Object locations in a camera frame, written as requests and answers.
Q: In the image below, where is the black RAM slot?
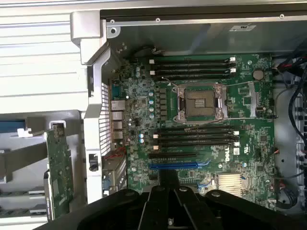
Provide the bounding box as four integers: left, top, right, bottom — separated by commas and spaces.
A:
153, 63, 237, 69
153, 74, 235, 81
153, 145, 237, 151
149, 58, 237, 65
153, 134, 237, 140
149, 69, 237, 75
153, 128, 240, 135
153, 139, 240, 146

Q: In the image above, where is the silver chipset heatsink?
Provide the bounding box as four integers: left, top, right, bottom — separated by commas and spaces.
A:
216, 172, 243, 193

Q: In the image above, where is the blue expansion slot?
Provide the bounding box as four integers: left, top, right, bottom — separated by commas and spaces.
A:
149, 163, 198, 171

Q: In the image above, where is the green motherboard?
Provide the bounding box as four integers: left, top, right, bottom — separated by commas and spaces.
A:
109, 54, 276, 208

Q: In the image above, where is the green graphics card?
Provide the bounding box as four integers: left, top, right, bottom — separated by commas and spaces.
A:
44, 121, 74, 221

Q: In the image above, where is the long black expansion slot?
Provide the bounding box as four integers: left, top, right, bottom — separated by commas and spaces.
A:
148, 152, 197, 159

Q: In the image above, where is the black open PC case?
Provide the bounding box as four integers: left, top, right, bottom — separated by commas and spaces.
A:
69, 9, 307, 213

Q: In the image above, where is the grey parts rack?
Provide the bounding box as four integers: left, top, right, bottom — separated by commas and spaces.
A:
0, 110, 84, 223

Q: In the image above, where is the CPU socket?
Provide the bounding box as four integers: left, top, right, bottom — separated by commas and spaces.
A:
172, 82, 228, 124

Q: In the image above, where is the socket locking lever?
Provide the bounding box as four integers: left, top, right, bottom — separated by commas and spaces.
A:
215, 80, 261, 88

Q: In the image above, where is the blue disk caddy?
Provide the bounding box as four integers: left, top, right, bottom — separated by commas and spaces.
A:
0, 119, 25, 135

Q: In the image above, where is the white case sticker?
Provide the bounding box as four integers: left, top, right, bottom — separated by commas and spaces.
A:
228, 23, 257, 33

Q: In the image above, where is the thin red wire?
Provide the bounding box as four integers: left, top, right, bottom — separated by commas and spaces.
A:
105, 147, 127, 161

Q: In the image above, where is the black wire bundle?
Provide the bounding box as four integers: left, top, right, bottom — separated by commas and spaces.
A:
271, 44, 307, 211

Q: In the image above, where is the short black wire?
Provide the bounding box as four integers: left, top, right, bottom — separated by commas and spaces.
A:
132, 45, 164, 58

